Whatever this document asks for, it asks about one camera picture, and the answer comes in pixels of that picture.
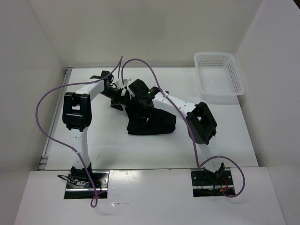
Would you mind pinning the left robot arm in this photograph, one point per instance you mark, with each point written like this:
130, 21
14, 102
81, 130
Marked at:
77, 116

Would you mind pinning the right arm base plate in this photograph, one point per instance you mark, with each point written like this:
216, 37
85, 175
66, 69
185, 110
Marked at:
203, 187

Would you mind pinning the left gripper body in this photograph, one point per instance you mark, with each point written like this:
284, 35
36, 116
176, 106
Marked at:
115, 95

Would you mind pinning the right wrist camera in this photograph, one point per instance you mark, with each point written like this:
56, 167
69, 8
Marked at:
130, 88

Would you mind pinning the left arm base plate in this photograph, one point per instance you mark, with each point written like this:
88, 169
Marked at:
77, 189

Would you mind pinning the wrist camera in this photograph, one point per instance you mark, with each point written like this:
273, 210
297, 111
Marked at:
119, 84
130, 88

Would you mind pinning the white plastic basket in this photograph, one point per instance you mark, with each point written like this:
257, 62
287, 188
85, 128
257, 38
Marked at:
218, 74

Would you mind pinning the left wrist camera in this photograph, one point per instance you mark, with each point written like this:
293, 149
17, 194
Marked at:
119, 84

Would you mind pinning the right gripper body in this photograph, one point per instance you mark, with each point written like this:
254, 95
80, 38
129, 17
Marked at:
138, 99

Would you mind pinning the black shorts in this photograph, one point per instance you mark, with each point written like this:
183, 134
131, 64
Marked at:
149, 121

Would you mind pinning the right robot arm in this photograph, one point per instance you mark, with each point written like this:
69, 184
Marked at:
198, 118

